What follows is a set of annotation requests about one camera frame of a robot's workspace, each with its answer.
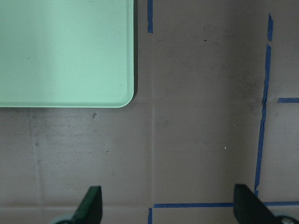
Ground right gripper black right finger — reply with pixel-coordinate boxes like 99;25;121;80
233;184;280;224

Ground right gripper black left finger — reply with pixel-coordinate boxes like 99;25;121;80
71;186;102;224

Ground light green plastic tray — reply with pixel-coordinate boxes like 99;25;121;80
0;0;136;108

